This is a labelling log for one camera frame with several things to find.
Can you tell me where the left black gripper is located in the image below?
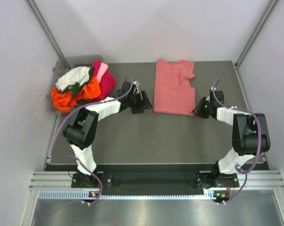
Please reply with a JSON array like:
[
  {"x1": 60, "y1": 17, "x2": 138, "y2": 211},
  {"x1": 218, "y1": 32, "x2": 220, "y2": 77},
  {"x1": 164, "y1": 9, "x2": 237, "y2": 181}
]
[{"x1": 127, "y1": 90, "x2": 153, "y2": 114}]

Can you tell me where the salmon pink t shirt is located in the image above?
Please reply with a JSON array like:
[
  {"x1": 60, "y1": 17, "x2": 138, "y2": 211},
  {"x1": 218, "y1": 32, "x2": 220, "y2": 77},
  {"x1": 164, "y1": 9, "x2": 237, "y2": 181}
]
[{"x1": 154, "y1": 58, "x2": 196, "y2": 116}]

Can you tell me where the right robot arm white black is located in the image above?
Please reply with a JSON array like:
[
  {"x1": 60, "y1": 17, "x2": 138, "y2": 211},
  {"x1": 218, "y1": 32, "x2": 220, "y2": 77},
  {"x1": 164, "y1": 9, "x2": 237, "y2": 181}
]
[{"x1": 192, "y1": 89, "x2": 270, "y2": 189}]

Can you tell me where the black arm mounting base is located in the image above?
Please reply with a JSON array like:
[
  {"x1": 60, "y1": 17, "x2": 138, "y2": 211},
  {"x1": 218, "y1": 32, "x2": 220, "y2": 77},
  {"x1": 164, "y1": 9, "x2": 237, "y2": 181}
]
[{"x1": 71, "y1": 164, "x2": 239, "y2": 195}]

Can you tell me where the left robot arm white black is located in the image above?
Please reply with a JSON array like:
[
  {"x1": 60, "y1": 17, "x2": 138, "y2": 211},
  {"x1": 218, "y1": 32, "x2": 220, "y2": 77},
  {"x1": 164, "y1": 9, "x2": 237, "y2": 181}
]
[{"x1": 63, "y1": 81, "x2": 153, "y2": 188}]

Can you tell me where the magenta t shirt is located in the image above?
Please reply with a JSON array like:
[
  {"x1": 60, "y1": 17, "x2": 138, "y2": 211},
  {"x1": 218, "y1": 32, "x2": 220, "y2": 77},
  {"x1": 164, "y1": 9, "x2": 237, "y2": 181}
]
[{"x1": 92, "y1": 60, "x2": 116, "y2": 102}]

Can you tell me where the light pink t shirt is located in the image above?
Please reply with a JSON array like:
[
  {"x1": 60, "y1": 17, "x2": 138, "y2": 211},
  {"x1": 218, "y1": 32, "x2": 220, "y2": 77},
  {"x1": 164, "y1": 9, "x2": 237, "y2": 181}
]
[{"x1": 96, "y1": 63, "x2": 108, "y2": 83}]

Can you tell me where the white t shirt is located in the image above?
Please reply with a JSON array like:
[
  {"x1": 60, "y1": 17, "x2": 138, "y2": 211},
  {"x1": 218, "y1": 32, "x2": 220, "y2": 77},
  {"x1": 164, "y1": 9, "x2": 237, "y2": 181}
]
[{"x1": 55, "y1": 66, "x2": 91, "y2": 92}]

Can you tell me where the dark green t shirt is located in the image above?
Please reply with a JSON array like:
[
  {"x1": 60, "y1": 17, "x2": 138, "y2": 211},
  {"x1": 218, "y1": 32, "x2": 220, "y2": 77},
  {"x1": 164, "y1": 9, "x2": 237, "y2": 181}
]
[{"x1": 69, "y1": 67, "x2": 93, "y2": 97}]

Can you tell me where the orange t shirt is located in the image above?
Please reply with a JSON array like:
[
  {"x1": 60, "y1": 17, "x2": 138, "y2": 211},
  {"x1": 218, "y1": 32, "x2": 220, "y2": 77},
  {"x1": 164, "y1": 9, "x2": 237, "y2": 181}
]
[{"x1": 51, "y1": 78, "x2": 101, "y2": 111}]

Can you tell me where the grey plastic bin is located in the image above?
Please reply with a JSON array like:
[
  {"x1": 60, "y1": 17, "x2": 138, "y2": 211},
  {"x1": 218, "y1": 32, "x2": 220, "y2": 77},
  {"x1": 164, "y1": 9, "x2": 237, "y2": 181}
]
[{"x1": 47, "y1": 55, "x2": 104, "y2": 116}]

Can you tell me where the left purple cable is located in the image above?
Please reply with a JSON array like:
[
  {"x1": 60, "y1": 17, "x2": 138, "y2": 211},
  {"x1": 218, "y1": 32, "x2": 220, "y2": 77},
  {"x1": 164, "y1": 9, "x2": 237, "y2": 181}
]
[{"x1": 50, "y1": 75, "x2": 134, "y2": 205}]

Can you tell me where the slotted grey cable duct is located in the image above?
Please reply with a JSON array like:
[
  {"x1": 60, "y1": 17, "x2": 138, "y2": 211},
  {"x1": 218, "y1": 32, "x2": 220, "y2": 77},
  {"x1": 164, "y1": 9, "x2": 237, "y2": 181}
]
[{"x1": 39, "y1": 190, "x2": 229, "y2": 200}]

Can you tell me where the right aluminium frame post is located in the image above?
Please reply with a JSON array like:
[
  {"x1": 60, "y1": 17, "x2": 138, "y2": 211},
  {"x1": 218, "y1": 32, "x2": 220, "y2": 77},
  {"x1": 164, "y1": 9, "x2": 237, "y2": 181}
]
[{"x1": 234, "y1": 0, "x2": 279, "y2": 70}]

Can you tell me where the aluminium frame post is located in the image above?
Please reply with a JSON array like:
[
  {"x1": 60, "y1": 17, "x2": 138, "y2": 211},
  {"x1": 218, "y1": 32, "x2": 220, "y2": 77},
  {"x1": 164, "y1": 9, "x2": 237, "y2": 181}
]
[
  {"x1": 234, "y1": 0, "x2": 279, "y2": 70},
  {"x1": 25, "y1": 0, "x2": 71, "y2": 70}
]

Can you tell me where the aluminium front rail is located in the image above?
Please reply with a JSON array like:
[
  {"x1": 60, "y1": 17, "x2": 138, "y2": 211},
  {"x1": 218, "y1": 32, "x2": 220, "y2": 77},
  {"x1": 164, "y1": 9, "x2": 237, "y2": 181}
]
[{"x1": 29, "y1": 171, "x2": 73, "y2": 190}]

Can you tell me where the left aluminium frame post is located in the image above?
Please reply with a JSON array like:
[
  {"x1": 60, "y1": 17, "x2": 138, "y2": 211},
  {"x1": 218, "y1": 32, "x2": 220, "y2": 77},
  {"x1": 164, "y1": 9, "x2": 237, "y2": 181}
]
[{"x1": 25, "y1": 0, "x2": 71, "y2": 70}]

